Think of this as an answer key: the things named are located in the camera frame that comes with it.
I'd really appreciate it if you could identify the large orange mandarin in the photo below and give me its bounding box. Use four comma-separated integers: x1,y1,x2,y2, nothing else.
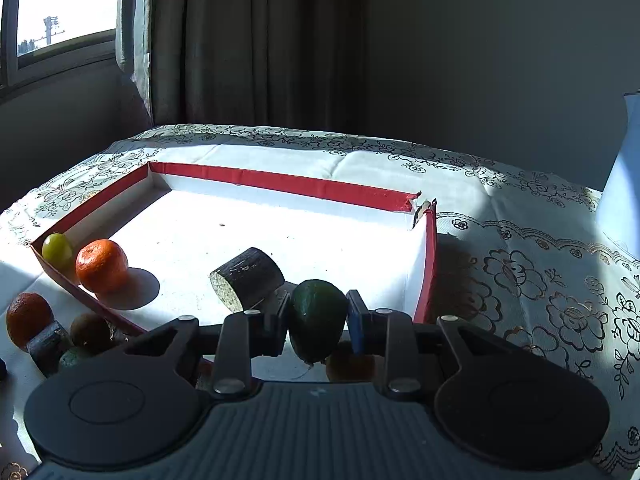
75,239,130,295

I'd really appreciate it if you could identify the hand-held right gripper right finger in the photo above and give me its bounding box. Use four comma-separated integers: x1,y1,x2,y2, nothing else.
346,289,501,397

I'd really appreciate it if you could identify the small brown round fruit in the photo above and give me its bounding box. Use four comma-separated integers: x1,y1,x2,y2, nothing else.
70,312,115,356

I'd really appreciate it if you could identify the light blue electric kettle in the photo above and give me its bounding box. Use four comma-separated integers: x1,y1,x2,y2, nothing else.
595,89,640,261

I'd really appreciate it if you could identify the small orange mandarin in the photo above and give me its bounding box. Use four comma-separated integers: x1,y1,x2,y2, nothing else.
6,292,55,352

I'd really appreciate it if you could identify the beige patterned curtain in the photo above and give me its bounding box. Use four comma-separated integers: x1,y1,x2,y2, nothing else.
115,0,366,133

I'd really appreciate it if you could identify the large green round tomato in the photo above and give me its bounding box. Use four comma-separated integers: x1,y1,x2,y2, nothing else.
41,232,76,271

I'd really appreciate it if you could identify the green cucumber piece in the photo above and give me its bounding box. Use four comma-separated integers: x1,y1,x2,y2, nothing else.
57,346,96,373

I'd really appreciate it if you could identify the green avocado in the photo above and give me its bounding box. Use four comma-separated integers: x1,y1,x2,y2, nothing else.
289,279,349,365

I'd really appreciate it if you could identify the window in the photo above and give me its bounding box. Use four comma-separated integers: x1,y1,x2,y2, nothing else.
0,0,126,97

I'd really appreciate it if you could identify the dark cucumber chunk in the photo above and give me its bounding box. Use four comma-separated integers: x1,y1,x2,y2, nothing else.
210,247,286,313

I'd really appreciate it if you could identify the red cardboard box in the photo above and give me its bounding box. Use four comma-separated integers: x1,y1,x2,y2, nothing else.
30,161,440,342

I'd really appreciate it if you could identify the large brown round fruit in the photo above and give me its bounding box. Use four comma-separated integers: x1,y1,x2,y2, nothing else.
325,341,377,382

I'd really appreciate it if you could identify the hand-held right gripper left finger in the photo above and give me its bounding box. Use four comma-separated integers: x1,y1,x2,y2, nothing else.
120,290,292,397

